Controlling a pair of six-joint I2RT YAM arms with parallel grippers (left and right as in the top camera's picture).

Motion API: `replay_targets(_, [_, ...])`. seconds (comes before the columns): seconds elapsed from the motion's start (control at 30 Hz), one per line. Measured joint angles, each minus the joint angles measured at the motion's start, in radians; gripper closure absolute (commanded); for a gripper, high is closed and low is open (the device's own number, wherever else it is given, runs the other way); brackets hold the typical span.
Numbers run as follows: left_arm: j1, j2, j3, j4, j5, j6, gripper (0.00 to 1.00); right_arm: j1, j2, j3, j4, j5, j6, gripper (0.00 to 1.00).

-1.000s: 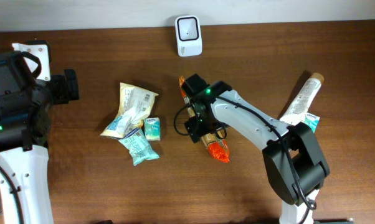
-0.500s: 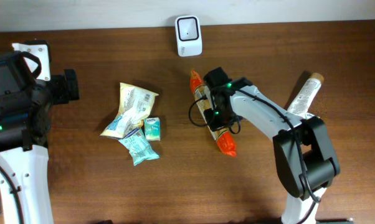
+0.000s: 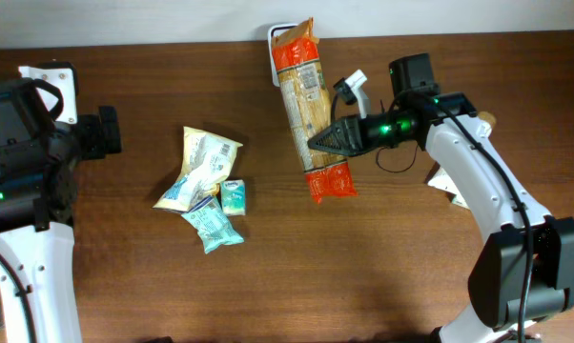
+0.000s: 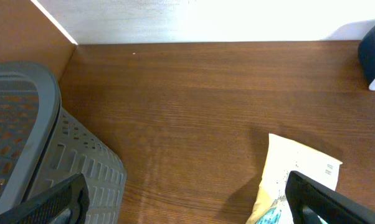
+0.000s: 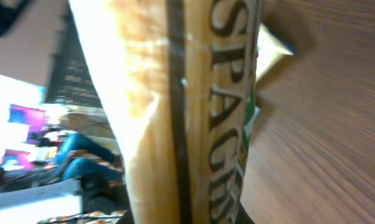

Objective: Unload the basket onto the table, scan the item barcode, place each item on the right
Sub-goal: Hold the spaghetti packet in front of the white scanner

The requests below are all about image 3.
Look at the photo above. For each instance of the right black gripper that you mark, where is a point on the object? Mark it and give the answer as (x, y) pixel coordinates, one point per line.
(349, 132)

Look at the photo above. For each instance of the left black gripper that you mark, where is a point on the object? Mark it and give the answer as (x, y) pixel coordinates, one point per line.
(94, 125)

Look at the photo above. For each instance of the orange spaghetti pasta pack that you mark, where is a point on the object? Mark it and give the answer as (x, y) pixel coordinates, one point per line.
(308, 106)

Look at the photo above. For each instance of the cream white snack bag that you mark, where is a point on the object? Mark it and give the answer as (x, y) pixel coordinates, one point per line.
(208, 160)

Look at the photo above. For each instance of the green Kleenex tissue pack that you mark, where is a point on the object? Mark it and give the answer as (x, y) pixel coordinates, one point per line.
(233, 197)

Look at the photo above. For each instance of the white cream tube gold cap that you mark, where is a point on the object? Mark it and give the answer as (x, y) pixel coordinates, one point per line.
(440, 178)

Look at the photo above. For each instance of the small teal snack bag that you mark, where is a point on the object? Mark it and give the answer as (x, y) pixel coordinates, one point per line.
(212, 225)

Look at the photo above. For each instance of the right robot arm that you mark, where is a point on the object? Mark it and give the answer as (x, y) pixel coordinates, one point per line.
(525, 272)

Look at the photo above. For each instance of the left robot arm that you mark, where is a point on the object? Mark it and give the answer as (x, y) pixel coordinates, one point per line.
(38, 157)

